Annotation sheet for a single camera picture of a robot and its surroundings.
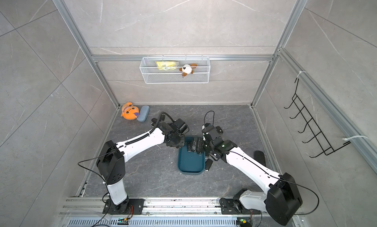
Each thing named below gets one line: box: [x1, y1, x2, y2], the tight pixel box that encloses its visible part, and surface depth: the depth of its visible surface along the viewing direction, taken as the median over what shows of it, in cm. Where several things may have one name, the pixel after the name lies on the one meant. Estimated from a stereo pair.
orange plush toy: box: [120, 101, 140, 120], surface depth 108 cm
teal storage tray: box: [177, 136, 206, 175], surface depth 90 cm
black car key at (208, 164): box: [204, 158, 214, 172], surface depth 89 cm
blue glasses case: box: [137, 105, 150, 122], surface depth 113 cm
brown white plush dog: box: [178, 63, 198, 78], surface depth 87 cm
